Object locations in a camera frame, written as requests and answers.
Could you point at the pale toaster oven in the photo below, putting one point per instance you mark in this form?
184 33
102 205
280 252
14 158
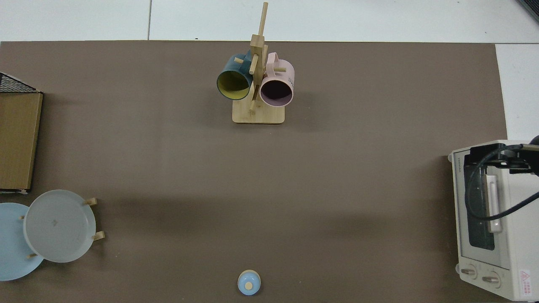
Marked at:
513 235

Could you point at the dark grey panel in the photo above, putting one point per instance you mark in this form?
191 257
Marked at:
531 7

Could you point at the brown table cloth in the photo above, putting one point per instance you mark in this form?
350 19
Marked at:
294 189

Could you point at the pink cup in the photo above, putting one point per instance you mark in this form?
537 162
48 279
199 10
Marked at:
282 73

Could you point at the wooden cup stand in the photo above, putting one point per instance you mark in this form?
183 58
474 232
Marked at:
257 113

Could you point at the dark teal cup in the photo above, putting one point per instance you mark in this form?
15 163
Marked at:
229 67

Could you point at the small blue round bell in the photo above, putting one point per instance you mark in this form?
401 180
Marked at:
249 283

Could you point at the wooden plate rack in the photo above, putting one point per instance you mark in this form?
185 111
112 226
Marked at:
99 235

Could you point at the grey plate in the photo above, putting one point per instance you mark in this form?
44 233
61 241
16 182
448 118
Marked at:
59 227

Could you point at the light blue plate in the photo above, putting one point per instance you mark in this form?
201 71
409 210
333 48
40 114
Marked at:
12 248

